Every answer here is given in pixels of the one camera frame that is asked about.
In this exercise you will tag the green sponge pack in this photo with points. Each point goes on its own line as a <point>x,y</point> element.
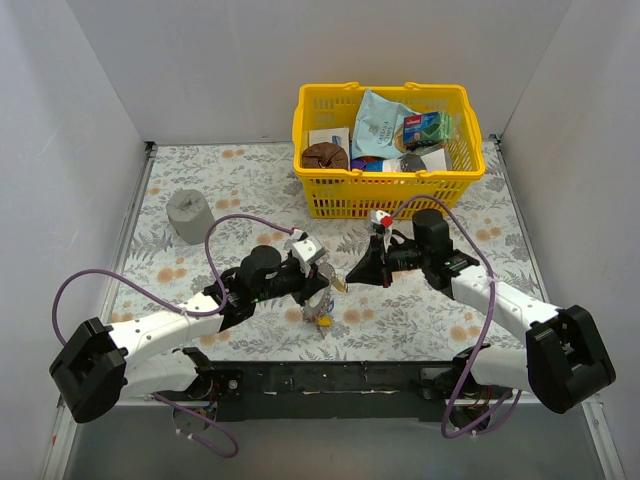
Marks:
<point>427,129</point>

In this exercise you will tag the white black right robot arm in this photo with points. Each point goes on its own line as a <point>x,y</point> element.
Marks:
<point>562,360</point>

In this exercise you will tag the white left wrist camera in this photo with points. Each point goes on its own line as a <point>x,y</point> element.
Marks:
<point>306,248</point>

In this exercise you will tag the white box in basket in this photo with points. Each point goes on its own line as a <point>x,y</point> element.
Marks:
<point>339,136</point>

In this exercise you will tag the light blue chips bag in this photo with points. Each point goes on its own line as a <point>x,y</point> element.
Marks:
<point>378,127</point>

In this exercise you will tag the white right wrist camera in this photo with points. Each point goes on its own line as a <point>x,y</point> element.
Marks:
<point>380,226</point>

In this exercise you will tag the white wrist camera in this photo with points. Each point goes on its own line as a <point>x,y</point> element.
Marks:
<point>380,226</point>
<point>306,248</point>

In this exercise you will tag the brown round pouch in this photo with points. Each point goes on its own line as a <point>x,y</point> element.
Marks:
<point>325,155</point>

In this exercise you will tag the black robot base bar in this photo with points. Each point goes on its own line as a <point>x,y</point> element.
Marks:
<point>322,390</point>

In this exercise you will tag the white paper item in basket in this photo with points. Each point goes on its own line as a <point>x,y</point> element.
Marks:
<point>431,161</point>

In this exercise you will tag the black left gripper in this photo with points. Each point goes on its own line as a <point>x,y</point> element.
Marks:
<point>310,286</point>

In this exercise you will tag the yellow key tag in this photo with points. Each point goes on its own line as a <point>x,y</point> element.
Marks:
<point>324,322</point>

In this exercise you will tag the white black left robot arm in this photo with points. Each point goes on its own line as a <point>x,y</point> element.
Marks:
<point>90,371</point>

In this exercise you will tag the yellow plastic shopping basket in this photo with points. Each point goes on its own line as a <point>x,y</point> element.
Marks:
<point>374,183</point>

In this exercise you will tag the grey cylinder block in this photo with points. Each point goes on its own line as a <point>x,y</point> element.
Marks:
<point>190,215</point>

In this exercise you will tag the floral patterned table mat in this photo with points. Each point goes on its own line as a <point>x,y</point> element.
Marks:
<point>254,196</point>

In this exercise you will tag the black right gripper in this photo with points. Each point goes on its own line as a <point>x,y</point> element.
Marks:
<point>382,260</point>

